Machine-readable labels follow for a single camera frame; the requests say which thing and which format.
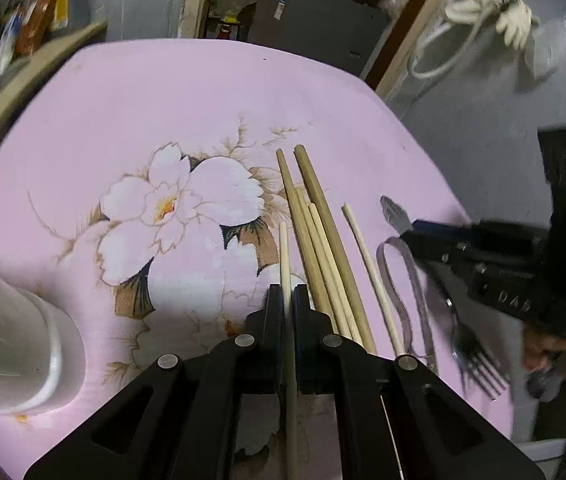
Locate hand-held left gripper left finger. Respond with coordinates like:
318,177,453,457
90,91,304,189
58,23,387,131
23,284,283,480

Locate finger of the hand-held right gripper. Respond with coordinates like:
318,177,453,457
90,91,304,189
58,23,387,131
412,218,479,241
398,229,485,282

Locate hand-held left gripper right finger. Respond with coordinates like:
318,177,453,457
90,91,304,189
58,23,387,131
293,284,546,480

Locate grey metal tongs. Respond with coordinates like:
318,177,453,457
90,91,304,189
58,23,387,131
376,236,439,375

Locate tan wooden chopstick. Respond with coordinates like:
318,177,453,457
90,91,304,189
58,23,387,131
309,203,364,346
298,192,354,339

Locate pale wooden chopstick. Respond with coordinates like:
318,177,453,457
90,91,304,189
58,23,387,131
278,221,300,480
341,203,407,357

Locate metal fork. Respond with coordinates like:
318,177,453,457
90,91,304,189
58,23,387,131
379,195,510,402

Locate thick brown wooden chopstick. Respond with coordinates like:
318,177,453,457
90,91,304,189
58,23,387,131
294,144,378,356

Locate long brown wooden chopstick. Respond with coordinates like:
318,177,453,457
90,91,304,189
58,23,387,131
276,148,335,335

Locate white cup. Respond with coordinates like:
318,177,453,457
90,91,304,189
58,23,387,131
0,247,86,414

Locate person's right hand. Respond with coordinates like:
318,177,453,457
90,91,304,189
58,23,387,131
522,324,566,384

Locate clear plastic bag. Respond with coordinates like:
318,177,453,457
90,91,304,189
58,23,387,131
523,15,566,80

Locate pink floral tablecloth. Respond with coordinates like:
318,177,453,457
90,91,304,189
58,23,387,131
0,38,514,480

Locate black board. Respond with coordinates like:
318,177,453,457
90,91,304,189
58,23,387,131
248,0,394,79

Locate red yellow container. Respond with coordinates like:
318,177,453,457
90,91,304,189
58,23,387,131
218,12,242,41

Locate blue white packet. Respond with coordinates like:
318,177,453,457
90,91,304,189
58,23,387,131
0,10,24,77

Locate orange brown bottle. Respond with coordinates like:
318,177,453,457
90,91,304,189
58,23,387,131
17,0,62,57

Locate white cable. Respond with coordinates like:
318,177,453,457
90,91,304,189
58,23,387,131
408,0,504,81

